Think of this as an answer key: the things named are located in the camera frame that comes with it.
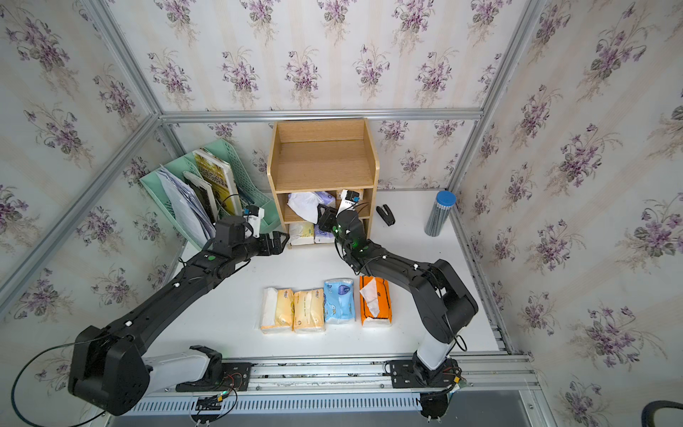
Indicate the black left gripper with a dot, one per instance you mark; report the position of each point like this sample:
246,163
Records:
268,250

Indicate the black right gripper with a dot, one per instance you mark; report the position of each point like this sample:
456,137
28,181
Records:
326,218

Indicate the purple tissue pack bottom shelf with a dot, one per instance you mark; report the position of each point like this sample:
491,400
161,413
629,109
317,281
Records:
323,237

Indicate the purple tissue pack shelf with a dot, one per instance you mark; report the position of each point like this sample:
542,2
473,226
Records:
323,237
305,204

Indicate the yellow-green tissue pack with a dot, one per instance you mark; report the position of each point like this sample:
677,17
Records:
301,234

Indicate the yellow tissue pack with tissue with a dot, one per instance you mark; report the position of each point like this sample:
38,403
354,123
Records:
277,311

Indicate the blue tissue pack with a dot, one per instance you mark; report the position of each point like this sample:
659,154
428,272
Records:
339,305

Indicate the orange tissue pack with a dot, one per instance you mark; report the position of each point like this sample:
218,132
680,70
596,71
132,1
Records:
375,302

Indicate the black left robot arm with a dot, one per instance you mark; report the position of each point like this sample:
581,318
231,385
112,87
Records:
109,368

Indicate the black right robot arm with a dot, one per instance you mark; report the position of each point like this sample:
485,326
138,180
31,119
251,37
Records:
444,304

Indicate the wooden shelf unit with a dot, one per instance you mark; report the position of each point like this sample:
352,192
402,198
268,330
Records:
329,155

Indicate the black stapler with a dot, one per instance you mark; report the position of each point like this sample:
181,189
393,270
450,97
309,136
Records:
386,214

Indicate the mint green desk organizer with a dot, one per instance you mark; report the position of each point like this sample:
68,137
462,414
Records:
247,190

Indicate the white papers in organizer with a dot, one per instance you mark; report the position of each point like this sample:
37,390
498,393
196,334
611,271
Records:
187,209

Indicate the yellow book in organizer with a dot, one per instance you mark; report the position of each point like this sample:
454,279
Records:
219,175

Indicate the clear pencil tube blue lid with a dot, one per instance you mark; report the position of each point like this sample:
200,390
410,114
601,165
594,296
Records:
443,204

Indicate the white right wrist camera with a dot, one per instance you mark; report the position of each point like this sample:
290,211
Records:
348,200

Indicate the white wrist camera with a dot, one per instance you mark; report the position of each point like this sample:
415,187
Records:
254,215
348,200

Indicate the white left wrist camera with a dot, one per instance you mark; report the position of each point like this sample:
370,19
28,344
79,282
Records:
254,215

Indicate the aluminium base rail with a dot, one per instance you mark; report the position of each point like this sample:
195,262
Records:
327,385

